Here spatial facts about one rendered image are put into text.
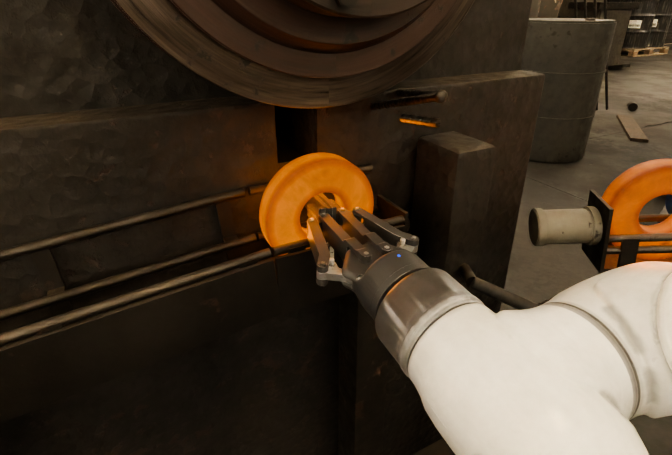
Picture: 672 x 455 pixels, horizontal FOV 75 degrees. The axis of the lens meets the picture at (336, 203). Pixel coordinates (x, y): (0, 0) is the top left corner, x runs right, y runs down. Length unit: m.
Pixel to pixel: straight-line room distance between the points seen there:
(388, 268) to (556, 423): 0.18
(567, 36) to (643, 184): 2.40
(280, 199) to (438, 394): 0.29
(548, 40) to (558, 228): 2.45
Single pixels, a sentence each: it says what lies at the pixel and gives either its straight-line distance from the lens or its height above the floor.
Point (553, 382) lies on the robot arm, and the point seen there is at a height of 0.77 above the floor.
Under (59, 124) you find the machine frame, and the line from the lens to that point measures 0.56.
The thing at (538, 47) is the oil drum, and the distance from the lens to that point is 3.15.
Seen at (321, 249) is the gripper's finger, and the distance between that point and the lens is 0.47.
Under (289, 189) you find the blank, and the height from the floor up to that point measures 0.78.
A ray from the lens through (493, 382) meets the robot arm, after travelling 0.33.
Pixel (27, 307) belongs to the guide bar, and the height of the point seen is 0.68.
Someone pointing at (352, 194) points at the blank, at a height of 0.76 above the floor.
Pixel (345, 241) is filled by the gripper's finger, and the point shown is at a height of 0.75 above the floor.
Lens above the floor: 0.99
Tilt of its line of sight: 25 degrees down
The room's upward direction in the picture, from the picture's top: straight up
